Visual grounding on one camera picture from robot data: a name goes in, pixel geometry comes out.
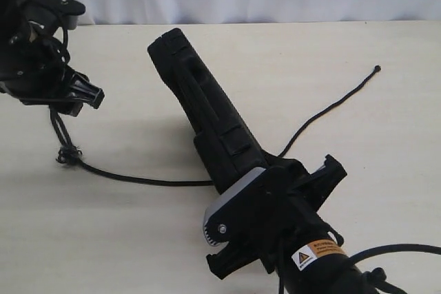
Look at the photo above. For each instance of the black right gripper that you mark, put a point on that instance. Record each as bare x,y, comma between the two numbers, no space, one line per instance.
296,214

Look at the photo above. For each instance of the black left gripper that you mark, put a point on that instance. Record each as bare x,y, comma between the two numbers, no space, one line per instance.
35,70

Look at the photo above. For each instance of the black plastic case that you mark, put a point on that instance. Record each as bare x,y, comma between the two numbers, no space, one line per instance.
223,141

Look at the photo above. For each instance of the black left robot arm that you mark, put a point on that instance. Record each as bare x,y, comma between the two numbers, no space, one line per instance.
8,1

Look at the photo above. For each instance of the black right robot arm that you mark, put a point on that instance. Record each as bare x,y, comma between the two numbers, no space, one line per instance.
316,263

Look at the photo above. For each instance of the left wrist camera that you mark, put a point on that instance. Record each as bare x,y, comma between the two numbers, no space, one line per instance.
50,15

